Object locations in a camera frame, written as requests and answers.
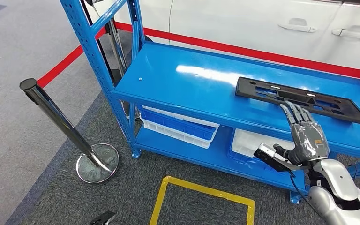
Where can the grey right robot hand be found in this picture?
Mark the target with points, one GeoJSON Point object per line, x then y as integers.
{"type": "Point", "coordinates": [309, 139]}

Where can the long black plastic part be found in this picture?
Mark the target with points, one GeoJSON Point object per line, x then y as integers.
{"type": "Point", "coordinates": [245, 89]}

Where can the blue metal shelf rack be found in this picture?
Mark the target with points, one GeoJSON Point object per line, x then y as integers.
{"type": "Point", "coordinates": [183, 80]}

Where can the blue plastic bin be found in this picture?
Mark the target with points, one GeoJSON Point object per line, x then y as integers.
{"type": "Point", "coordinates": [180, 125]}
{"type": "Point", "coordinates": [239, 159]}

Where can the yellow floor tape square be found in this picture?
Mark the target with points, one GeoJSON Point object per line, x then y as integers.
{"type": "Point", "coordinates": [204, 190]}

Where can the red barrier belt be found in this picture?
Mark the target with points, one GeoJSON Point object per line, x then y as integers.
{"type": "Point", "coordinates": [229, 49]}
{"type": "Point", "coordinates": [62, 63]}

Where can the white car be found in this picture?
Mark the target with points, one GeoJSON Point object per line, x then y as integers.
{"type": "Point", "coordinates": [229, 21]}

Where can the thin black stanchion post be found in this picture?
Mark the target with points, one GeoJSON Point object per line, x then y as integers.
{"type": "Point", "coordinates": [118, 77]}

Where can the chrome stanchion post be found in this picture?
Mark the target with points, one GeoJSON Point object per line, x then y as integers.
{"type": "Point", "coordinates": [118, 46]}
{"type": "Point", "coordinates": [59, 119]}

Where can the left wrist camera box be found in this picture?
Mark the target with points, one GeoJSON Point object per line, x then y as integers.
{"type": "Point", "coordinates": [102, 218]}

